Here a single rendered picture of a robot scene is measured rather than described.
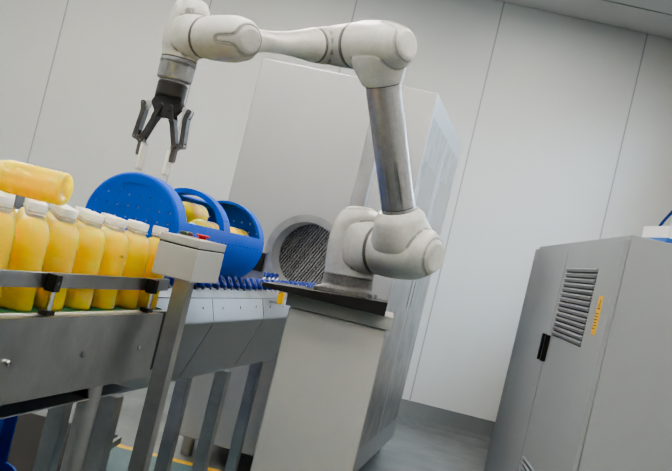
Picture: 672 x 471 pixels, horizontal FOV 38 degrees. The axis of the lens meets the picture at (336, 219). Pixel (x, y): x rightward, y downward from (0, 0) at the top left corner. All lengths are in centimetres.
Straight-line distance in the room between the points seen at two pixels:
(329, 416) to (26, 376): 122
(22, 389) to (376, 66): 133
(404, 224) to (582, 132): 529
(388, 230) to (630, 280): 104
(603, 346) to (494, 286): 438
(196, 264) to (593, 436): 175
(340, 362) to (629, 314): 112
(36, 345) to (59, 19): 670
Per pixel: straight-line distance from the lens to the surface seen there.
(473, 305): 788
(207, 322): 316
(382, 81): 276
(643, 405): 360
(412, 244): 285
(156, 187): 275
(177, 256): 232
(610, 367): 356
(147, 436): 245
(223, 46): 236
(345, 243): 299
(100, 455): 281
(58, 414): 285
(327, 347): 294
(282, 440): 299
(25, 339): 192
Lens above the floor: 115
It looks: 2 degrees up
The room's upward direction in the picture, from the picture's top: 14 degrees clockwise
